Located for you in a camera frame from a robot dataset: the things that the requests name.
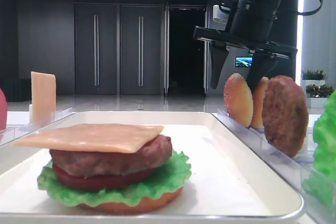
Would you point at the right clear acrylic rail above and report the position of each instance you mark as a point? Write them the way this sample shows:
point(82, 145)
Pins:
point(293, 170)

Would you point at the sesame bun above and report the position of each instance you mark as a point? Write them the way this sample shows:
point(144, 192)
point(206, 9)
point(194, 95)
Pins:
point(258, 99)
point(238, 99)

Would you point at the bun bottom on burger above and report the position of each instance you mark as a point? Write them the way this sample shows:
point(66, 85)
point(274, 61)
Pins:
point(146, 205)

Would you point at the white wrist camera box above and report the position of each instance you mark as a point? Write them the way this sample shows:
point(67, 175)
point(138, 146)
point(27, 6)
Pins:
point(220, 15)

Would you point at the standing orange cheese slice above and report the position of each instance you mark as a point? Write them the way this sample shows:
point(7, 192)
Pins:
point(43, 98)

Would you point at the meat patty on burger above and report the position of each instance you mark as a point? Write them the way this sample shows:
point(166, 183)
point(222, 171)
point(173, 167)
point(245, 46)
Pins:
point(87, 164)

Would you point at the cheese slice on burger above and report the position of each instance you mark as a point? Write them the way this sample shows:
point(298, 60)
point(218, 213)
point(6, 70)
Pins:
point(105, 138)

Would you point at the small wall display screen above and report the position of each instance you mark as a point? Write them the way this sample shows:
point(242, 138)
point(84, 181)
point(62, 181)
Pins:
point(243, 61)

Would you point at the tomato slice on burger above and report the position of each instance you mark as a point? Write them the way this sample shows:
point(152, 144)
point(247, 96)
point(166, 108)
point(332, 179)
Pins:
point(100, 182)

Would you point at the clear acrylic rail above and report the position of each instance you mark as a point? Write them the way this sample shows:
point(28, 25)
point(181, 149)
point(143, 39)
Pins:
point(19, 123)
point(293, 170)

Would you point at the standing red tomato slice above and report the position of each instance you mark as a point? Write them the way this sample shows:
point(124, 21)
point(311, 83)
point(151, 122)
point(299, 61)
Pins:
point(3, 110)

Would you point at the potted plants white planter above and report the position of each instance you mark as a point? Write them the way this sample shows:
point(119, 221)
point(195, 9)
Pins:
point(311, 82)

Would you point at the lettuce leaf on burger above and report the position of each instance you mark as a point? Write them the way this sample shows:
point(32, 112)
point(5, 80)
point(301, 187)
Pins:
point(170, 177)

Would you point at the left clear acrylic rail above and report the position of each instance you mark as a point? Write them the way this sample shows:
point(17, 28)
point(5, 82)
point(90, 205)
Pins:
point(19, 123)

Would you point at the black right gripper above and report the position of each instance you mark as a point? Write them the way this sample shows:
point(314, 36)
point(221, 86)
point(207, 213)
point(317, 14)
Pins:
point(264, 58)

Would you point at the standing green lettuce leaf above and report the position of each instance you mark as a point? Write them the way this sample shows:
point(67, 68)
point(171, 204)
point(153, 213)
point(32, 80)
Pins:
point(323, 150)

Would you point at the dark double cabinet doors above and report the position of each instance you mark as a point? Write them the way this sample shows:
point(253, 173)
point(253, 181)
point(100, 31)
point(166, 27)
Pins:
point(118, 49)

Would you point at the standing brown meat patty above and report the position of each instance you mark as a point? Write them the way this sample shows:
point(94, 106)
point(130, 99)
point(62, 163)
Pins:
point(285, 115)

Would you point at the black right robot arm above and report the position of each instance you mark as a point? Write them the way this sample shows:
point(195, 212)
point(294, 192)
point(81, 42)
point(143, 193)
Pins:
point(248, 26)

